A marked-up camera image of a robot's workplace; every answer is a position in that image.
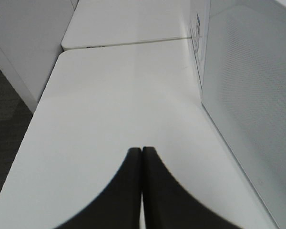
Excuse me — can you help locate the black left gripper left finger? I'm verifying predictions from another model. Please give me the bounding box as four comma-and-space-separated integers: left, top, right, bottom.
57, 147, 143, 229

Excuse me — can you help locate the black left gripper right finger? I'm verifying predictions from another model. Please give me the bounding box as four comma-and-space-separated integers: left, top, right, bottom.
143, 147, 231, 229

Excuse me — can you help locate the white microwave oven body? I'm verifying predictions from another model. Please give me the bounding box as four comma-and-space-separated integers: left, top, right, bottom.
189, 0, 211, 94

